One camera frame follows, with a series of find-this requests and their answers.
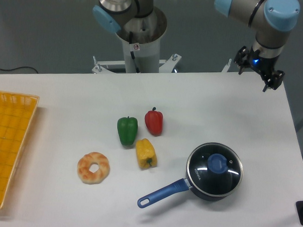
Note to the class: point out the glass pot lid blue knob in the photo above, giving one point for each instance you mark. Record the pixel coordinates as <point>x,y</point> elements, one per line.
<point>214,169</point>

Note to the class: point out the white metal base frame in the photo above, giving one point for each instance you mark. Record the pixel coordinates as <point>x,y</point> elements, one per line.
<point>108,67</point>

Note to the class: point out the green bell pepper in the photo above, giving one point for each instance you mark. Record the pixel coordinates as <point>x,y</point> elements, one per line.
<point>127,128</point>

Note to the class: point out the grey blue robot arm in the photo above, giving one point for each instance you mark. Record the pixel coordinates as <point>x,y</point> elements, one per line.
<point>272,20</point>

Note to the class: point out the black device at table edge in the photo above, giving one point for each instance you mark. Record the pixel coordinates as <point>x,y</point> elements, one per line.
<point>299,207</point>

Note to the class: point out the red bell pepper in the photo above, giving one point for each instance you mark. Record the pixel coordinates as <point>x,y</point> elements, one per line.
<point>154,121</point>

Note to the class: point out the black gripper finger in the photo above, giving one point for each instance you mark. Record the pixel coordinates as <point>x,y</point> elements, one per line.
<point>273,80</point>
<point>241,59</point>

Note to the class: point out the yellow plastic basket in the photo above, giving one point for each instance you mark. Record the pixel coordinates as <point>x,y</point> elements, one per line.
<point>16,115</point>

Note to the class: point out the yellow bell pepper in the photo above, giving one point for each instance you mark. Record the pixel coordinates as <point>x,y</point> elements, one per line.
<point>145,154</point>

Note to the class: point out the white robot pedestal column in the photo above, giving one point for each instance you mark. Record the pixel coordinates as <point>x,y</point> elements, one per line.
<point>140,39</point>

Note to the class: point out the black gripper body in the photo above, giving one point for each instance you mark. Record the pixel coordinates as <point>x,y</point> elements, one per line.
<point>262,66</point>

